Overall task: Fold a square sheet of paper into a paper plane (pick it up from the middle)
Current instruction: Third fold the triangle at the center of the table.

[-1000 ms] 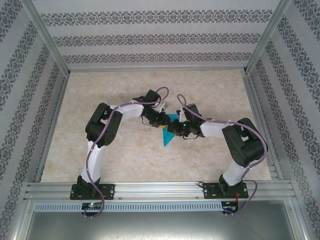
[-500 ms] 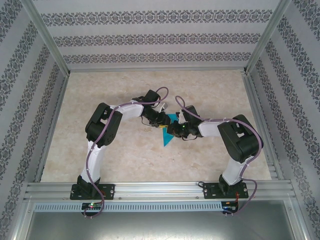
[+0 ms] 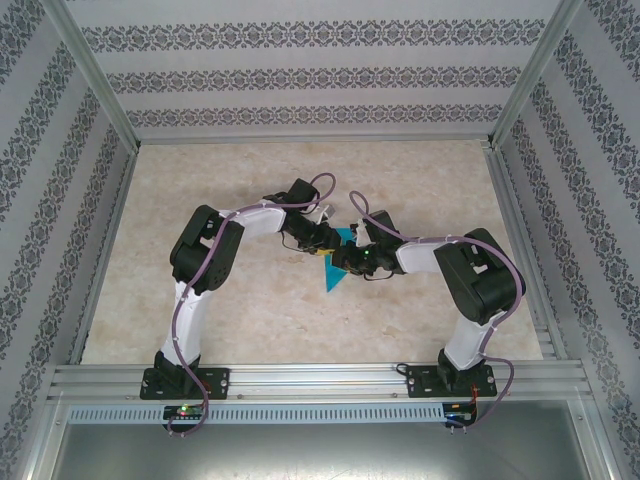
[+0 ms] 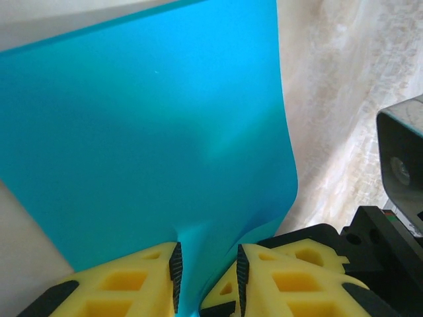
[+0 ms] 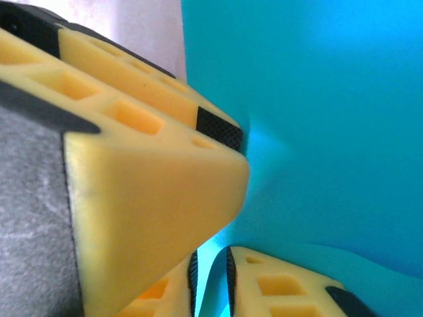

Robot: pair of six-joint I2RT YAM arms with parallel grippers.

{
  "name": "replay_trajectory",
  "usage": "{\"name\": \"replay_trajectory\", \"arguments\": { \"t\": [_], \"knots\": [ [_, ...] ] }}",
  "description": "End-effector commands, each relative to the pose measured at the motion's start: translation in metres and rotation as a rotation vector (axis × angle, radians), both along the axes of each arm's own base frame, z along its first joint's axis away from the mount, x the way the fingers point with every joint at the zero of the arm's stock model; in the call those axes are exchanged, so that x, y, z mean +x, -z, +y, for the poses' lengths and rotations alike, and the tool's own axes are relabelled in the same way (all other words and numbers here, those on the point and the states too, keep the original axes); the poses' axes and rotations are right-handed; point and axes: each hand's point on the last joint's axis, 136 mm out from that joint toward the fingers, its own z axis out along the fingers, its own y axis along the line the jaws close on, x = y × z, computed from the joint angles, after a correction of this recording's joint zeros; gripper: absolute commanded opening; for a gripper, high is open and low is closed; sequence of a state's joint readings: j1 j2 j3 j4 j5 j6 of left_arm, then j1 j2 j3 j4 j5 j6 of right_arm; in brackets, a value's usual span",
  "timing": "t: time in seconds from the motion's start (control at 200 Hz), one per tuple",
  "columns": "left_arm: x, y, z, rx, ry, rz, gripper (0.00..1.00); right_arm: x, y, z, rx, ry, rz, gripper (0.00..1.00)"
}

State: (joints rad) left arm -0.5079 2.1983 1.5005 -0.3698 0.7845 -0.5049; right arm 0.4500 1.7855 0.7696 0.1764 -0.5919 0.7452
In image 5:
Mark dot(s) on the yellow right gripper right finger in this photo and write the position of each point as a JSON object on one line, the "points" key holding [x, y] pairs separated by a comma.
{"points": [[281, 287]]}

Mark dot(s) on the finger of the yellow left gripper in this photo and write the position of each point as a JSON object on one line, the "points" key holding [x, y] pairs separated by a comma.
{"points": [[148, 204], [138, 76]]}

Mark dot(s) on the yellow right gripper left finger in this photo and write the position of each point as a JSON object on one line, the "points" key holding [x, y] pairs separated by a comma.
{"points": [[158, 297]]}

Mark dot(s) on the blue square paper sheet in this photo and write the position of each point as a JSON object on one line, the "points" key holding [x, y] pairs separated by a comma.
{"points": [[330, 115]]}

